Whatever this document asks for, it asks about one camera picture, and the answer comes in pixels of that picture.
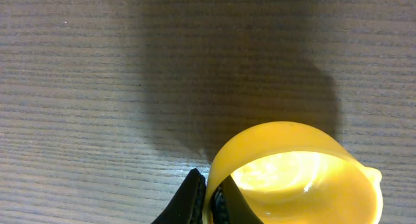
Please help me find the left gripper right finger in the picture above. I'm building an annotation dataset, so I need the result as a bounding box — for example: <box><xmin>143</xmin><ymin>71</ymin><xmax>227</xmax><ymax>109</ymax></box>
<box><xmin>210</xmin><ymin>175</ymin><xmax>263</xmax><ymax>224</ymax></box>

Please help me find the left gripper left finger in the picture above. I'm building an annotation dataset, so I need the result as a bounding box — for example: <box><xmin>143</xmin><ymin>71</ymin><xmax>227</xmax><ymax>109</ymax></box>
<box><xmin>151</xmin><ymin>168</ymin><xmax>206</xmax><ymax>224</ymax></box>

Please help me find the yellow measuring scoop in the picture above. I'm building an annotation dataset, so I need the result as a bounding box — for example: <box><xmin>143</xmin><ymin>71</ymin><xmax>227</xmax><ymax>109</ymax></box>
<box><xmin>203</xmin><ymin>121</ymin><xmax>383</xmax><ymax>224</ymax></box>

